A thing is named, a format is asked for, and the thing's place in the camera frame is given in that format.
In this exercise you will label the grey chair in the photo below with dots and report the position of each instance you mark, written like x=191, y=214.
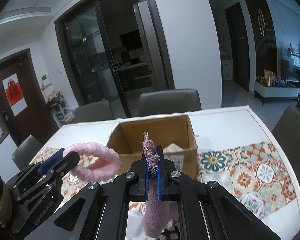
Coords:
x=287, y=134
x=169, y=101
x=96, y=111
x=26, y=152

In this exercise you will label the brown cardboard box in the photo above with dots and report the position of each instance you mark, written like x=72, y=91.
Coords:
x=173, y=133

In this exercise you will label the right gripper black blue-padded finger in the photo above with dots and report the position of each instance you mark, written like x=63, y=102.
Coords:
x=167, y=190
x=138, y=191

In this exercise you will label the colourful patterned table runner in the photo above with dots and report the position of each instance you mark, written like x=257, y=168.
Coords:
x=257, y=177

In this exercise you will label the grey chair far left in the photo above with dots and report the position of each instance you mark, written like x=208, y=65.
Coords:
x=26, y=152

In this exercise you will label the white shelf rack with items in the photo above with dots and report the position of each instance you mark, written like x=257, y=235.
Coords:
x=60, y=110

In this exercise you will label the grey chair left back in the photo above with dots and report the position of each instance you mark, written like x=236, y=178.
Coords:
x=96, y=111

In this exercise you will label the grey chair centre back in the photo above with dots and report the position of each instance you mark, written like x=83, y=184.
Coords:
x=169, y=101

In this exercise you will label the white low tv cabinet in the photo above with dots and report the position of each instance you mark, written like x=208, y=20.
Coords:
x=272, y=93

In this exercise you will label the red fu door poster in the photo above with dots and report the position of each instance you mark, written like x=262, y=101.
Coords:
x=14, y=94

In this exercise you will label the dark wooden entry door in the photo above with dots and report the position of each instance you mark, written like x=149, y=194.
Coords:
x=36, y=119

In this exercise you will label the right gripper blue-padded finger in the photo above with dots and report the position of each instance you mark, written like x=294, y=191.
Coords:
x=50, y=162

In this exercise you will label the pink fuzzy ring scrunchie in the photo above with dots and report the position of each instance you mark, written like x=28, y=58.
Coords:
x=105, y=167

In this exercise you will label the white wall intercom panel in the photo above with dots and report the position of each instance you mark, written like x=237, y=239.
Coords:
x=46, y=80

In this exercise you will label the black glass sliding door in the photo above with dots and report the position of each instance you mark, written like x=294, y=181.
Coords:
x=114, y=51

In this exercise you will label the white shipping label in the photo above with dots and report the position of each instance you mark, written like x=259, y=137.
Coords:
x=177, y=159

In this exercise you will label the mauve fuzzy sock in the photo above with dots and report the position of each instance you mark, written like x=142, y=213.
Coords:
x=158, y=213

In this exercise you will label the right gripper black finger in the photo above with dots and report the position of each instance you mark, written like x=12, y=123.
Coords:
x=65, y=162

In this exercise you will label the grey chair right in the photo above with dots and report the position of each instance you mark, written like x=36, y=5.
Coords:
x=287, y=134

